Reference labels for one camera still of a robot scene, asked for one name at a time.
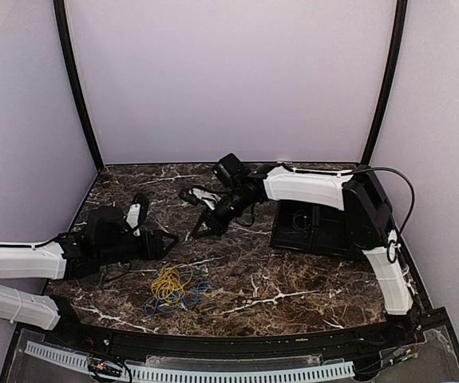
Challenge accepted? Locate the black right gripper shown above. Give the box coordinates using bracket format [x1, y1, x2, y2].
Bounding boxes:
[191, 188, 254, 239]

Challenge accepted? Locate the white thin cable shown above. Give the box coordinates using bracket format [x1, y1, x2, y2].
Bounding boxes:
[288, 209, 312, 235]

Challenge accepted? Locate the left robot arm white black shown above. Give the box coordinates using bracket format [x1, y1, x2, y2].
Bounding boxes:
[0, 203, 179, 348]

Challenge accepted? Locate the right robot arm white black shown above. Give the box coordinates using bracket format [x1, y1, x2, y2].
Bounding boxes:
[180, 153, 419, 346]

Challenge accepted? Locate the black three-compartment tray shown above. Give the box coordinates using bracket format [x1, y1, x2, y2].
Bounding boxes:
[270, 200, 364, 260]

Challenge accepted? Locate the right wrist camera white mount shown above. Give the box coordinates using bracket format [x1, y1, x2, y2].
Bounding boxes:
[179, 186, 221, 210]

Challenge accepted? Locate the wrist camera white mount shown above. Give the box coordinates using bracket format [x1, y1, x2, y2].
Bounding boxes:
[179, 186, 221, 210]
[125, 193, 149, 237]

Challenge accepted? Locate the yellow cable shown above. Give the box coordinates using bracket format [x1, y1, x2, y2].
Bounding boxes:
[150, 265, 193, 303]

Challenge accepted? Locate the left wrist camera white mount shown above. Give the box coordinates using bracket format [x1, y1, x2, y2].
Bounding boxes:
[125, 193, 149, 237]

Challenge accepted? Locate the blue cable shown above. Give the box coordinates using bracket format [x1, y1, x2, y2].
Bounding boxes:
[140, 266, 218, 319]

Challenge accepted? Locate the white slotted cable duct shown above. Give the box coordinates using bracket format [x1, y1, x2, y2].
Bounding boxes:
[25, 341, 354, 382]

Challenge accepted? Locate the black curved front rail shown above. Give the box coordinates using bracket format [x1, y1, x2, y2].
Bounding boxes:
[45, 315, 427, 361]

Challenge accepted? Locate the left black frame post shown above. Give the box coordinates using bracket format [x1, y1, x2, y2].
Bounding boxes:
[53, 0, 105, 172]

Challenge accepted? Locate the black frame post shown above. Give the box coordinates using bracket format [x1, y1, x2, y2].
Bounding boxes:
[360, 0, 408, 165]
[53, 0, 105, 172]

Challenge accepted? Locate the right black frame post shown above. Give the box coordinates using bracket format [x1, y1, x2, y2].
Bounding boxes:
[360, 0, 408, 165]

